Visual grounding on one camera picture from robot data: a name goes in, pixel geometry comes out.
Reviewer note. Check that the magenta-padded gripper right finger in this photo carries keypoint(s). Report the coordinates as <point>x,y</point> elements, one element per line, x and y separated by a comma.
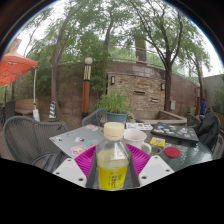
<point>156,168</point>

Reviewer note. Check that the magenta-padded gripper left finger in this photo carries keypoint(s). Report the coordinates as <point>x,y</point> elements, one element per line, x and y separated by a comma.
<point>70,171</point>

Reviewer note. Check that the clear bottle with yellow label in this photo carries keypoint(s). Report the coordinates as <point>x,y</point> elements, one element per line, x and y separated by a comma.
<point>112,166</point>

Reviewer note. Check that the flat round red coaster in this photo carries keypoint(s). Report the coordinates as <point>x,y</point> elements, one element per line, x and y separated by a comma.
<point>172,152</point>

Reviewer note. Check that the small printed card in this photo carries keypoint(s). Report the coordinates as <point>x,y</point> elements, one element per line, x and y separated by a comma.
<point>157,142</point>

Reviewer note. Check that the silver laptop with stickers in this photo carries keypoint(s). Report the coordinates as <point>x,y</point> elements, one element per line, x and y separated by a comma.
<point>75,140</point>

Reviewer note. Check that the white mug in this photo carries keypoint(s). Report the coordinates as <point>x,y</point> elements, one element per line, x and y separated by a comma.
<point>135,138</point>

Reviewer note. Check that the black laptop with stickers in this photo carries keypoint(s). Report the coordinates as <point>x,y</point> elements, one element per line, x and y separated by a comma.
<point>175,131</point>

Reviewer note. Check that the white sticker sheet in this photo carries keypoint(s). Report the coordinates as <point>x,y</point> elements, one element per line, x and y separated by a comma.
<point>140,126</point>

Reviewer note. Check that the grey wicker chair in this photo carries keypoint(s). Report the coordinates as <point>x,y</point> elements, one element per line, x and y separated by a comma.
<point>26,140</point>
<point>218,150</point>
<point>93,118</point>

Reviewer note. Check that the blue yellow striped cone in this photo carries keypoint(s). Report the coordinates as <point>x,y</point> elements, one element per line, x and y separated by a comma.
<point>52,111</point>

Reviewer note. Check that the black jacket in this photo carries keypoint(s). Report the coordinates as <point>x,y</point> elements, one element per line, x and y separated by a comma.
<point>208,130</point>

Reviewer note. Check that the potted green plant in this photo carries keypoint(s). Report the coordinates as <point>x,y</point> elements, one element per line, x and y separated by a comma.
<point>115,103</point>

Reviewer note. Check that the person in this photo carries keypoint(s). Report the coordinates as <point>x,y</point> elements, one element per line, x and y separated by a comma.
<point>203,106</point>

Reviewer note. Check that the wooden bench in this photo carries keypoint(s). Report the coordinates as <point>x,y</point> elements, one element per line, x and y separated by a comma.
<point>25,106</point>

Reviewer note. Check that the orange canopy tent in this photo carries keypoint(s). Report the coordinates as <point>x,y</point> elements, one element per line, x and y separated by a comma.
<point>15,68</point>

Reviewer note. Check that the wall lantern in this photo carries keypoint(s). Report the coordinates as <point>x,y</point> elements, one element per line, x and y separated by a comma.
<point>162,86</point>
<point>113,80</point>

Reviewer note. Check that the wooden lamp post with globe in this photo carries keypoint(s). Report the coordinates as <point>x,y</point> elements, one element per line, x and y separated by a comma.
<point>86,90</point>

